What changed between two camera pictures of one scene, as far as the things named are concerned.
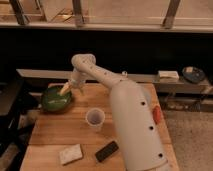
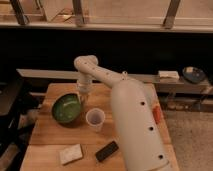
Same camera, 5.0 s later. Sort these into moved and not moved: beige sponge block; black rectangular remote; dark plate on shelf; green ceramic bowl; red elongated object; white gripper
Moved: green ceramic bowl; white gripper
Not moved: dark plate on shelf; red elongated object; black rectangular remote; beige sponge block
